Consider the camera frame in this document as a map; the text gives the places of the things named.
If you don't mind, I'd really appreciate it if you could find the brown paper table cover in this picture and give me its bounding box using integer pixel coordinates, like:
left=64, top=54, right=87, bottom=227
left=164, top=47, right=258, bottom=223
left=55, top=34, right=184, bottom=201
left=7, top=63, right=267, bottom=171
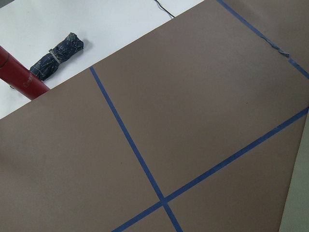
left=0, top=0, right=309, bottom=232

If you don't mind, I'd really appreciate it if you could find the red cardboard tube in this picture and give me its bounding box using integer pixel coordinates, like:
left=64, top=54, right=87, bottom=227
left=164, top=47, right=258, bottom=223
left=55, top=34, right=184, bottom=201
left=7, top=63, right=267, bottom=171
left=0, top=46, right=50, bottom=100

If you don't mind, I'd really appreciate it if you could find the folded navy umbrella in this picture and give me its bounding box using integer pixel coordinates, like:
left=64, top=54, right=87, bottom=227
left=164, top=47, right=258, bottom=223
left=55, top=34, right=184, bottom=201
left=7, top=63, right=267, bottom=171
left=30, top=32, right=84, bottom=81

